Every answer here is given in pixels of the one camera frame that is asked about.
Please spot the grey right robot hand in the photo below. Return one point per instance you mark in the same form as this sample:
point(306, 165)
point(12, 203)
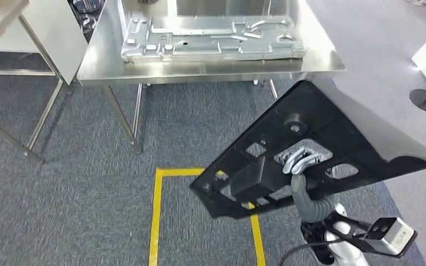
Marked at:
point(298, 187)

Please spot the black plastic plate bracket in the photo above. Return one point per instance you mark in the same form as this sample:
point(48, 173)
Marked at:
point(330, 110)

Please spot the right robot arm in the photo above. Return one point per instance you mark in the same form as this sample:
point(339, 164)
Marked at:
point(316, 211)

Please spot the stainless steel workbench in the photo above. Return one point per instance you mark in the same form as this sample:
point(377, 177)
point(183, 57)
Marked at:
point(198, 71)

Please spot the stamped silver metal panel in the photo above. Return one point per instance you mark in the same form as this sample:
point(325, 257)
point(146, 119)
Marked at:
point(205, 47)

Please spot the round chrome stool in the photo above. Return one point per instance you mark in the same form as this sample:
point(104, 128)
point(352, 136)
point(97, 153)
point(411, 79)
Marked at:
point(88, 22)

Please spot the stainless steel table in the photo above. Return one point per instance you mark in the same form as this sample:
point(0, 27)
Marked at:
point(0, 14)

